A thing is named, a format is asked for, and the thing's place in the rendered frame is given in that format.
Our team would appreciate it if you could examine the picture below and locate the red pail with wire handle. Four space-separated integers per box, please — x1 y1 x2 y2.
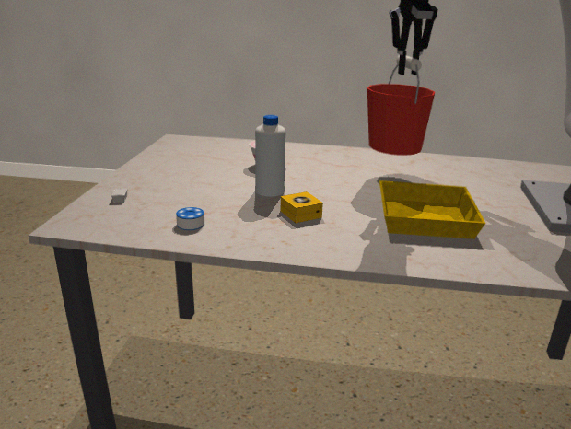
367 55 435 156

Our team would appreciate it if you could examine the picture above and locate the grey bottle with blue cap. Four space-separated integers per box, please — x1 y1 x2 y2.
255 115 286 197

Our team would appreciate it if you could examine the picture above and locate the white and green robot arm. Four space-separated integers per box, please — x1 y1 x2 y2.
411 0 571 205

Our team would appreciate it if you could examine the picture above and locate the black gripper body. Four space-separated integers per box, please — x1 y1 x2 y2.
398 0 429 22

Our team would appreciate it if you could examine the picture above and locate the grey cylinder with blue top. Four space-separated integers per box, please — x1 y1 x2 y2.
176 207 204 230

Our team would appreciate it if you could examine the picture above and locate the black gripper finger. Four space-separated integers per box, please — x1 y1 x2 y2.
390 8 413 75
413 14 437 60

